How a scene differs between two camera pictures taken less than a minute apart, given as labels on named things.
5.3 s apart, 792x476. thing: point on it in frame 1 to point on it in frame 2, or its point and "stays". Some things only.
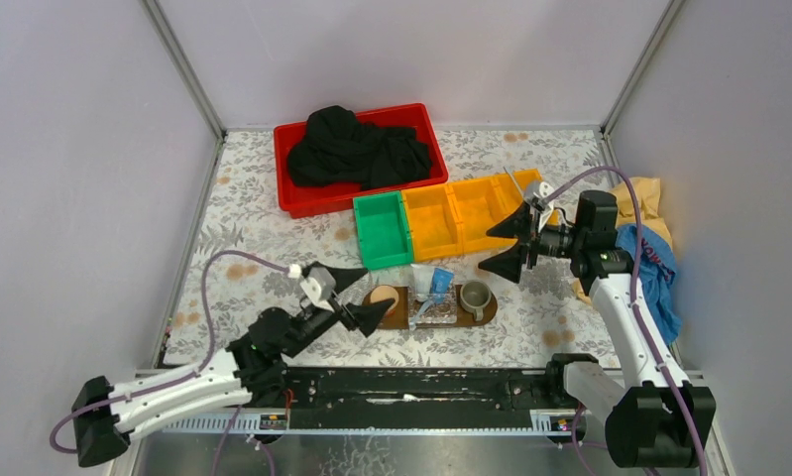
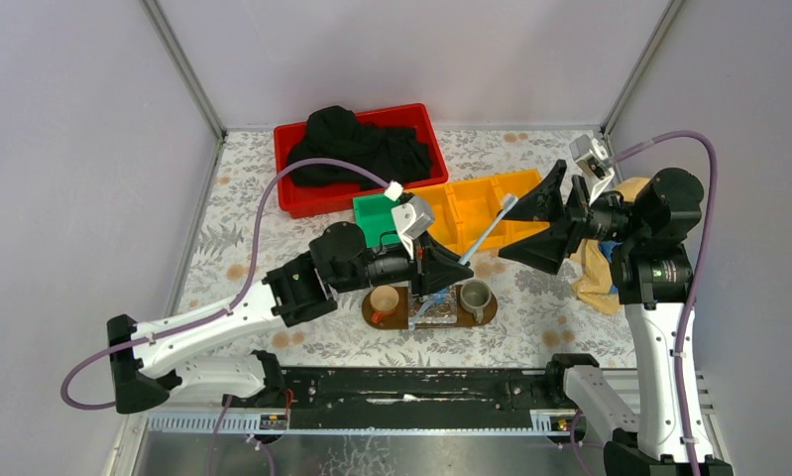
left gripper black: (333, 300) to (419, 271)
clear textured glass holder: (426, 311) stays
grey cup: (475, 296) stays
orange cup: (385, 293) stays
